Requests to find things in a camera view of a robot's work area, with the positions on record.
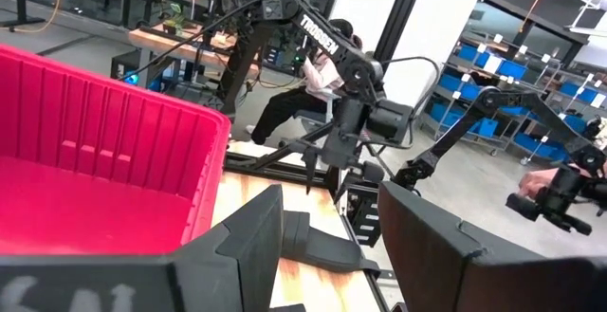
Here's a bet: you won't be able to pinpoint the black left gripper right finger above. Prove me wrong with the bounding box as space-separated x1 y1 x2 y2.
378 181 546 312

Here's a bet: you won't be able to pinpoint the office chair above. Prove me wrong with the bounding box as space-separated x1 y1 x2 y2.
291 88 342 136

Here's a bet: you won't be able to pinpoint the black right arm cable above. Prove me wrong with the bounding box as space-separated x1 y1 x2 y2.
381 55 442 151

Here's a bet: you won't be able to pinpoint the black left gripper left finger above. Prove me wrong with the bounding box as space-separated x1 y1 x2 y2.
170 183 285 312

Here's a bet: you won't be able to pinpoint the black box white labels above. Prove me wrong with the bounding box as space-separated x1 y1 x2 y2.
347 186 381 248

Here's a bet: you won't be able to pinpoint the blue storage bin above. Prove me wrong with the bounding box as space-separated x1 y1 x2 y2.
495 59 527 81
426 102 499 138
514 134 565 159
457 44 480 62
438 73 483 102

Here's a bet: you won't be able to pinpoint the metal shelving rack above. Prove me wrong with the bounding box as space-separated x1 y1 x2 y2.
419 31 607 166

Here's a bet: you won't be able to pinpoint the wooden work table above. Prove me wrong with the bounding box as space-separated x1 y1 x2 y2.
127 25 262 81

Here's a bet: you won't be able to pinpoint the green potted plant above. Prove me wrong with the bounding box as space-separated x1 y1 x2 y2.
163 2 186 33

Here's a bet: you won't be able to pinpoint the black vertical column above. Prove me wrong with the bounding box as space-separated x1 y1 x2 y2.
374 0 431 66

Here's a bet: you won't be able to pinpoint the black foam slide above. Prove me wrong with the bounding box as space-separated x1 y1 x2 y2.
281 210 381 275

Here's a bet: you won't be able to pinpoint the long black cable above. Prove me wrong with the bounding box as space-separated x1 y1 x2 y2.
118 0 298 83

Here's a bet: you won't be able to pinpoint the red plastic bin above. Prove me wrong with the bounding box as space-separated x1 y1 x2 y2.
0 44 232 256

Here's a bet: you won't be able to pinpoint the person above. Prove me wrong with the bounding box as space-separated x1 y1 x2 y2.
245 17 364 146

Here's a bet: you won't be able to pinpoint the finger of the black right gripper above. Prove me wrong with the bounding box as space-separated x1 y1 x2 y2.
334 167 352 204
303 150 318 195

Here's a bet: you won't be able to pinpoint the person's hand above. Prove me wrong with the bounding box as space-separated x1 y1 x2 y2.
518 167 563 200

